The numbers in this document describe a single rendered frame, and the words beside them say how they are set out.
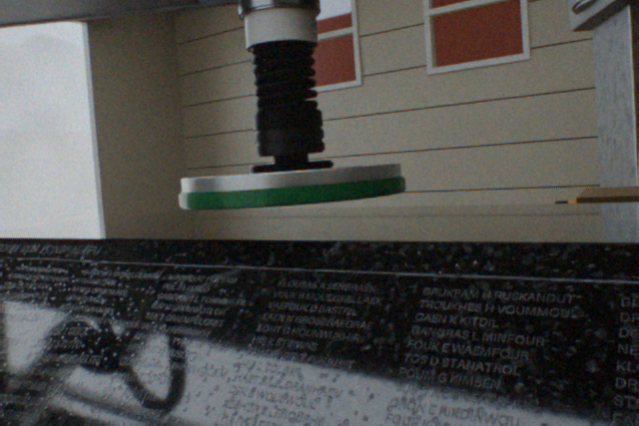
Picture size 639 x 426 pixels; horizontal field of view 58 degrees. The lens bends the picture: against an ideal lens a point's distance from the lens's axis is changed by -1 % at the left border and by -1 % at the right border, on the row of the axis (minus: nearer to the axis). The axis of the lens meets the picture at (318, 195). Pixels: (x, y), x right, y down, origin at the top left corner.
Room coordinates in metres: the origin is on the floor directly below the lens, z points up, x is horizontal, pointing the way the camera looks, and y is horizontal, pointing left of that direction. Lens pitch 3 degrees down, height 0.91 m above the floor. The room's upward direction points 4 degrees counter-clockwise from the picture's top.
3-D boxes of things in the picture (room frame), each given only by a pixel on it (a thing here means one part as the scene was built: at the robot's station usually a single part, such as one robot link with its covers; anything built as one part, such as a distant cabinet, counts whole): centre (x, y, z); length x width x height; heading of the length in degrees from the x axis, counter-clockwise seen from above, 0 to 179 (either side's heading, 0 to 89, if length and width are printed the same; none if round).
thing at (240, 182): (0.57, 0.02, 0.90); 0.21 x 0.21 x 0.01
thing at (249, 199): (0.57, 0.02, 0.89); 0.22 x 0.22 x 0.04
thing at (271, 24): (0.57, 0.02, 1.04); 0.07 x 0.07 x 0.04
